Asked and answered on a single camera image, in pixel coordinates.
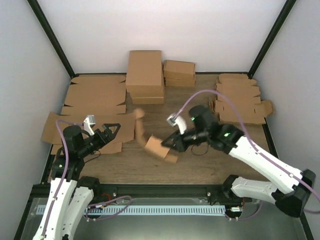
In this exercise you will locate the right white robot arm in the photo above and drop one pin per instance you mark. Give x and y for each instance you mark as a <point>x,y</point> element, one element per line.
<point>287,187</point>

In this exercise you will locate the stack of flat cardboard blanks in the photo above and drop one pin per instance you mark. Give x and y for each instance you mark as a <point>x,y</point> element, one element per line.
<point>245,94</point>

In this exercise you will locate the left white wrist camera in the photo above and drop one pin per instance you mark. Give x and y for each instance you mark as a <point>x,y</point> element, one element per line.
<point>88,123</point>

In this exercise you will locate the left black frame post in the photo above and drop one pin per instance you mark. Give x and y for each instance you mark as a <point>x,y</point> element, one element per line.
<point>39,14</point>

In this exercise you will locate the black frame post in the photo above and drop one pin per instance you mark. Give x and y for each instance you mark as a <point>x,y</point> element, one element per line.
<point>277,25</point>
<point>39,14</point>

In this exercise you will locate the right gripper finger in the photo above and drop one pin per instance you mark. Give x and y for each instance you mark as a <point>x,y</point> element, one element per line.
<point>173,141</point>
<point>178,147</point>

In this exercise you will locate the right black frame post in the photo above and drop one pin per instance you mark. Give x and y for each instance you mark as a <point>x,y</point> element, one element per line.
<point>277,25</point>

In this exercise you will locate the small folded cardboard box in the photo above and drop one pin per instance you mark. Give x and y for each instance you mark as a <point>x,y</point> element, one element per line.
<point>180,70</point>

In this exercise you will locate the light blue cable duct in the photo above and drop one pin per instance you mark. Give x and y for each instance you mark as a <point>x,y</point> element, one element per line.
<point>149,210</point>

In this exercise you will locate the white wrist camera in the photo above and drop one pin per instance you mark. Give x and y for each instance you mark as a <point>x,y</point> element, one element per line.
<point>88,123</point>
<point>177,121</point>

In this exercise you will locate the small cardboard box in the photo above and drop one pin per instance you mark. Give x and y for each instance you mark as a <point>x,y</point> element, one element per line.
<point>180,70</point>
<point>151,145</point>
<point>173,82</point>

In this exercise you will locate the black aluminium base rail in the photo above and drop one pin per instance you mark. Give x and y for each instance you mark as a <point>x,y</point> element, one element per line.
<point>214,193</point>

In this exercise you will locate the large flat cardboard sheet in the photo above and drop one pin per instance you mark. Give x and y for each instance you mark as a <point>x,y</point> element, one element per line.
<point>102,96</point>

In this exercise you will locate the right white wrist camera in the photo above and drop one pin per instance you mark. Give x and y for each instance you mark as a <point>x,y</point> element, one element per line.
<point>177,121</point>

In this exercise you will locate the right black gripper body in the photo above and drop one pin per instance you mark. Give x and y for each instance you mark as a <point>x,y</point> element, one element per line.
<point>202,136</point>

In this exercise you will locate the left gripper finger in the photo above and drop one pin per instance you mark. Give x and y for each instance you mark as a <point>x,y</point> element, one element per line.
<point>115,127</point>
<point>107,131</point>

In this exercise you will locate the large folded cardboard box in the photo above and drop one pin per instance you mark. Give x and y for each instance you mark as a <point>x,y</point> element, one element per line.
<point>144,77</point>

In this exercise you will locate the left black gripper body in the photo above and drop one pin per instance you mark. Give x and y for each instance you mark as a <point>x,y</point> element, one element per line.
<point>90,149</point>

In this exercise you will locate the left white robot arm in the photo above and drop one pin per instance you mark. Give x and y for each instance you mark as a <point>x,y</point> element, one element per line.
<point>70,194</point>

